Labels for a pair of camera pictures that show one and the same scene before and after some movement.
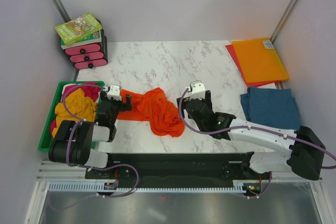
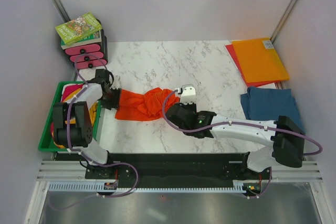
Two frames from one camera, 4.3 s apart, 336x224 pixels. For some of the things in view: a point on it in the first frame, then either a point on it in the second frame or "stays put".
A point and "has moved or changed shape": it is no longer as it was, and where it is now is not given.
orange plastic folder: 259,61 stays put
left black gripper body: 117,106 -> 112,99
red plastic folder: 231,51 stays put
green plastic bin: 44,142 stays put
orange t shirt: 154,106 has moved or changed shape
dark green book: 96,38 stays put
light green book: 79,28 stays put
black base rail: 178,168 stays put
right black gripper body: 208,100 -> 191,107
